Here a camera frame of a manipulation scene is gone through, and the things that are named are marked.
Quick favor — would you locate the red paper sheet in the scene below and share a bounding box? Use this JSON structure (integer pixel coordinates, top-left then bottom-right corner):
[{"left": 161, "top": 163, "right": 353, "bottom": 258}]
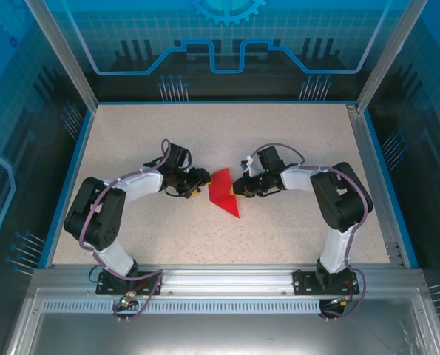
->
[{"left": 207, "top": 167, "right": 242, "bottom": 220}]

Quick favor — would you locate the grey metal tray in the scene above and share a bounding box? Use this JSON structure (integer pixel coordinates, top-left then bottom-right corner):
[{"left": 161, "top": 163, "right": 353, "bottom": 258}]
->
[{"left": 4, "top": 288, "right": 440, "bottom": 355}]

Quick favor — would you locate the aluminium frame beam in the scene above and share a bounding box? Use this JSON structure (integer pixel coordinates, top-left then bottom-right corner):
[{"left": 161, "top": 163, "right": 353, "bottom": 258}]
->
[{"left": 30, "top": 263, "right": 427, "bottom": 297}]

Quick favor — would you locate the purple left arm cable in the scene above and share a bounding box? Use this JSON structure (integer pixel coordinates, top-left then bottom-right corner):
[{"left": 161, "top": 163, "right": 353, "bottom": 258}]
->
[{"left": 78, "top": 138, "right": 172, "bottom": 323}]

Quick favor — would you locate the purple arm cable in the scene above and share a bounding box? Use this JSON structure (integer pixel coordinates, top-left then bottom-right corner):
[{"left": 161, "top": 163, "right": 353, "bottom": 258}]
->
[
  {"left": 254, "top": 143, "right": 374, "bottom": 322},
  {"left": 78, "top": 138, "right": 172, "bottom": 323}
]

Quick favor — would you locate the aluminium side rail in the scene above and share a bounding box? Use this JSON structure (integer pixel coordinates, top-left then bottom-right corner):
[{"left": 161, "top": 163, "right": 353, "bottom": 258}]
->
[{"left": 346, "top": 103, "right": 407, "bottom": 269}]

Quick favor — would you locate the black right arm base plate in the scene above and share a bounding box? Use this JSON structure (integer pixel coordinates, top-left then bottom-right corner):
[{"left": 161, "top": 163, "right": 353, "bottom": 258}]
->
[{"left": 292, "top": 268, "right": 360, "bottom": 297}]

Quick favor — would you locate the slotted aluminium cable duct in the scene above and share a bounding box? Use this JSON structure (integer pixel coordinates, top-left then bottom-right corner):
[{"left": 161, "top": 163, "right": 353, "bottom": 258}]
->
[{"left": 41, "top": 300, "right": 334, "bottom": 315}]

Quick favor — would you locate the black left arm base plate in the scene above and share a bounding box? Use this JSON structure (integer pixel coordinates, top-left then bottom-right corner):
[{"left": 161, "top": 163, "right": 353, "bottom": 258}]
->
[{"left": 95, "top": 269, "right": 164, "bottom": 297}]

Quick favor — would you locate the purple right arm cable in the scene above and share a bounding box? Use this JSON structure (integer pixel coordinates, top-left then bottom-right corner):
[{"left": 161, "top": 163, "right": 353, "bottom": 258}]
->
[{"left": 254, "top": 143, "right": 374, "bottom": 322}]

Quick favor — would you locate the aluminium frame post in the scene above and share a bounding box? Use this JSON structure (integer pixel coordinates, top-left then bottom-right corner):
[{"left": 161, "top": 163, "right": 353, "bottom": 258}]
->
[
  {"left": 355, "top": 0, "right": 431, "bottom": 114},
  {"left": 24, "top": 0, "right": 99, "bottom": 112}
]

